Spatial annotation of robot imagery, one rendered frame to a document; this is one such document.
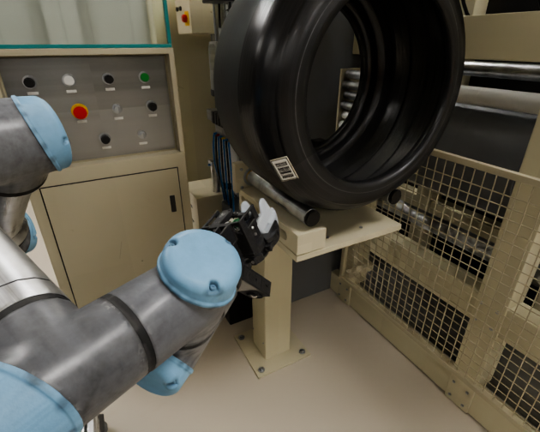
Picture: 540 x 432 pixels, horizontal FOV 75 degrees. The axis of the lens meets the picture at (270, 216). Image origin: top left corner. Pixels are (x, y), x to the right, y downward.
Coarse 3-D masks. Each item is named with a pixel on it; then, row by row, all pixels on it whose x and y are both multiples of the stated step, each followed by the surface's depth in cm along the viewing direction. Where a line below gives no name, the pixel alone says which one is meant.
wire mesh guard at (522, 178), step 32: (416, 192) 115; (448, 192) 104; (352, 256) 152; (512, 256) 92; (352, 288) 156; (416, 288) 123; (416, 320) 127; (512, 320) 95; (512, 352) 97; (480, 384) 109; (512, 384) 99; (512, 416) 101
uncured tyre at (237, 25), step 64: (256, 0) 67; (320, 0) 60; (384, 0) 94; (448, 0) 74; (256, 64) 64; (384, 64) 106; (448, 64) 82; (256, 128) 69; (384, 128) 109; (320, 192) 78; (384, 192) 89
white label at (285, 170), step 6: (276, 162) 72; (282, 162) 72; (288, 162) 72; (276, 168) 74; (282, 168) 73; (288, 168) 73; (282, 174) 74; (288, 174) 74; (294, 174) 74; (282, 180) 76
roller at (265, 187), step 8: (248, 176) 110; (256, 176) 107; (256, 184) 106; (264, 184) 102; (272, 184) 100; (264, 192) 102; (272, 192) 98; (280, 192) 96; (280, 200) 94; (288, 200) 92; (288, 208) 91; (296, 208) 88; (304, 208) 86; (312, 208) 86; (296, 216) 89; (304, 216) 85; (312, 216) 85; (312, 224) 86
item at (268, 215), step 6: (264, 204) 59; (264, 210) 59; (270, 210) 61; (264, 216) 59; (270, 216) 61; (276, 216) 62; (258, 222) 57; (264, 222) 58; (270, 222) 60; (264, 228) 58
